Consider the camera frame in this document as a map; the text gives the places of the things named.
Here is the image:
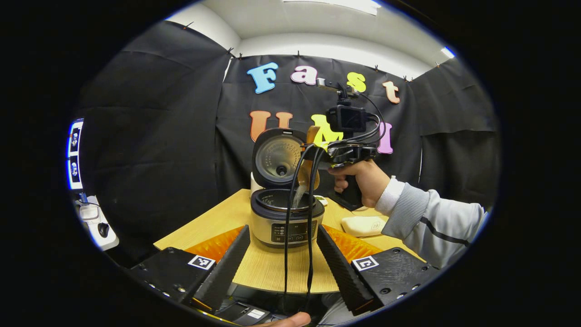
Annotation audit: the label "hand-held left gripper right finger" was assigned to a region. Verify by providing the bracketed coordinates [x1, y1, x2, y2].
[316, 224, 442, 316]

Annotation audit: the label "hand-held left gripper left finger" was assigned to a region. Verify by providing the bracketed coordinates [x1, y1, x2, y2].
[129, 225, 251, 314]

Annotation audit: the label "clear rice container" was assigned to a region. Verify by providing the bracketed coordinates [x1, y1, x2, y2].
[340, 215, 389, 238]

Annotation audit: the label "white rice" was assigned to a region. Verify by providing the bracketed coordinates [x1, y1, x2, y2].
[293, 184, 309, 209]

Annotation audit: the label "dark grey rice cooker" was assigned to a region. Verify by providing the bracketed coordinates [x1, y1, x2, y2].
[250, 128, 325, 248]

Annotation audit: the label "person's grey trousers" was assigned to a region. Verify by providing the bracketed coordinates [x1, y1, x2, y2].
[318, 293, 359, 325]

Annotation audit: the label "large ceiling light panel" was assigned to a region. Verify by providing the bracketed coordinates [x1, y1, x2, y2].
[282, 0, 382, 15]

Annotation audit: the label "white side desk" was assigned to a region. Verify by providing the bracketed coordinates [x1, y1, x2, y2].
[75, 195, 120, 252]

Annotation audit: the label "black backdrop cloth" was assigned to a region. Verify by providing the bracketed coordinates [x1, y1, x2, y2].
[73, 20, 502, 268]

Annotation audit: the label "computer monitor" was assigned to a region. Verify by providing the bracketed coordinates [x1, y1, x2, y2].
[67, 119, 85, 190]

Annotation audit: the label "black cable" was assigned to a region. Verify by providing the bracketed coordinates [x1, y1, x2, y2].
[283, 144, 315, 314]
[304, 148, 325, 314]

